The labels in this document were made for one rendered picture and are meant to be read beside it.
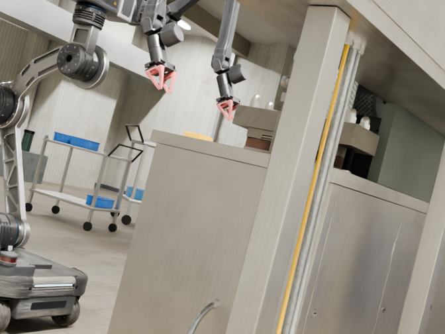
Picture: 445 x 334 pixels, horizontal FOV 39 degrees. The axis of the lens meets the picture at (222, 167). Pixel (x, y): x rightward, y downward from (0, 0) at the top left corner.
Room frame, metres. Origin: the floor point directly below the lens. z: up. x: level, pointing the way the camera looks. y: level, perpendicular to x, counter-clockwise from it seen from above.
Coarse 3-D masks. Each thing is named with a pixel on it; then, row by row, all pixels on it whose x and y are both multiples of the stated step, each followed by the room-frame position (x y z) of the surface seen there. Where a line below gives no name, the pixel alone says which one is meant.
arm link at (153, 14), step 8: (152, 0) 2.17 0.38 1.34; (160, 0) 2.17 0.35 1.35; (144, 8) 2.18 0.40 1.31; (152, 8) 2.16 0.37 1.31; (160, 8) 2.17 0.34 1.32; (144, 16) 2.17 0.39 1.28; (152, 16) 2.15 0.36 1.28; (160, 16) 2.18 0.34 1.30; (152, 24) 2.15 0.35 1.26; (160, 24) 2.19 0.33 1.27
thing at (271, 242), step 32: (320, 32) 1.10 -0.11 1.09; (320, 64) 1.09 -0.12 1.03; (288, 96) 1.12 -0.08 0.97; (320, 96) 1.10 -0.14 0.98; (288, 128) 1.11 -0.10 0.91; (320, 128) 1.12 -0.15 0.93; (288, 160) 1.10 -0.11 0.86; (288, 192) 1.09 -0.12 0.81; (256, 224) 1.11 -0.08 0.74; (288, 224) 1.10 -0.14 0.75; (256, 256) 1.11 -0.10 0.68; (288, 256) 1.12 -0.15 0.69; (416, 256) 1.84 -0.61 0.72; (256, 288) 1.10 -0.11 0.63; (416, 288) 1.83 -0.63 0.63; (256, 320) 1.09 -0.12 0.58; (416, 320) 1.82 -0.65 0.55
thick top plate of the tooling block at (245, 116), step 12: (240, 108) 1.88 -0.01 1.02; (252, 108) 1.86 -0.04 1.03; (240, 120) 1.87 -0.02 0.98; (252, 120) 1.85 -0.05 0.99; (264, 120) 1.82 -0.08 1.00; (276, 120) 1.80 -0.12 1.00; (348, 132) 1.66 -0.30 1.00; (360, 132) 1.68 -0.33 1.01; (372, 132) 1.74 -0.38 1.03; (348, 144) 1.66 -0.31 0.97; (360, 144) 1.69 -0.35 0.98; (372, 144) 1.75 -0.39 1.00
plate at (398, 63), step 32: (256, 0) 1.17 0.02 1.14; (288, 0) 1.12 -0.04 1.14; (320, 0) 1.08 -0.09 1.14; (352, 0) 1.06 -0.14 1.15; (384, 0) 1.15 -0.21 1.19; (416, 0) 1.26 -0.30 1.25; (288, 32) 1.35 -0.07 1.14; (352, 32) 1.22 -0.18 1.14; (384, 32) 1.18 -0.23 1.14; (416, 32) 1.29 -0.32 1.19; (384, 64) 1.41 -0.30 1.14; (416, 64) 1.34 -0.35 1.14; (384, 96) 1.77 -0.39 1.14; (416, 96) 1.66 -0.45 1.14
